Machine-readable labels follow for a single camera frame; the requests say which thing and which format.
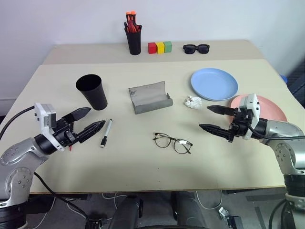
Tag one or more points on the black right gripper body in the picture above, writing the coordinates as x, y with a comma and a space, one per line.
238, 126

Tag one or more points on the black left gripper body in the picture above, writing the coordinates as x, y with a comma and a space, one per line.
66, 137

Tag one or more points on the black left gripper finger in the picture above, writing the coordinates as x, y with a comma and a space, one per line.
91, 130
79, 113

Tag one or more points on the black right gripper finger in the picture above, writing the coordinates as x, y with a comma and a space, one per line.
216, 131
221, 110

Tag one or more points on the white marker with black cap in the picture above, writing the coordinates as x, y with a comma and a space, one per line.
106, 133

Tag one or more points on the thin-framed clear eyeglasses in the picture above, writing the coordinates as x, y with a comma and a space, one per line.
172, 140

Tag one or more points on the grey felt glasses case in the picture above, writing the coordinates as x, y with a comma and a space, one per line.
152, 105

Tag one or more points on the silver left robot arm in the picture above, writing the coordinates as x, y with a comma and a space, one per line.
21, 152

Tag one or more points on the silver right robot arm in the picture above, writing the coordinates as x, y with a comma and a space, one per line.
283, 130

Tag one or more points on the wide black plastic cup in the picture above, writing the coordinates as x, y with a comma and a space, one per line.
95, 97

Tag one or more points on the blue plastic plate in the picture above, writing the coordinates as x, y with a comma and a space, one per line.
214, 83

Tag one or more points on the crumpled white paper ball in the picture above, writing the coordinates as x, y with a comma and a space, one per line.
192, 102

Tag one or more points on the pink plastic plate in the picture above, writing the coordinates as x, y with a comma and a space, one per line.
269, 107

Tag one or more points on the blue object beside table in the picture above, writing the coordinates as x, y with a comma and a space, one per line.
284, 78

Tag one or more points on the black sunglasses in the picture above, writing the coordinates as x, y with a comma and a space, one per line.
189, 49

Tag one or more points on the dark ribbed object beside table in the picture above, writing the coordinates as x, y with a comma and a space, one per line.
297, 81

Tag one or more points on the green wooden block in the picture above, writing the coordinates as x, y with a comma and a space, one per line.
168, 46

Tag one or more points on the dark rounded shape under table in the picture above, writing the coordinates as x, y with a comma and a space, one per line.
188, 210
128, 212

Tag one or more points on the yellow wooden block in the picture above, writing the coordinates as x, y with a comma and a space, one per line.
160, 48

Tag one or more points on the tall black tool holder cup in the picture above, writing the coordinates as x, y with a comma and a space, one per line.
134, 45

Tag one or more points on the black box on floor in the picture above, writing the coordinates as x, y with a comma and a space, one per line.
234, 221

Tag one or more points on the red wooden block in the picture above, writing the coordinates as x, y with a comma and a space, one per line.
151, 48

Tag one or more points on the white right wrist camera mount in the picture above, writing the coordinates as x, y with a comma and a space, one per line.
252, 102

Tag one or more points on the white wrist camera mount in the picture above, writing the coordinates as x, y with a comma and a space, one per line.
43, 119
252, 102

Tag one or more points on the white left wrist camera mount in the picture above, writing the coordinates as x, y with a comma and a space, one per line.
43, 119

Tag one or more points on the small metal bracket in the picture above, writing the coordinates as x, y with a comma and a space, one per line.
223, 212

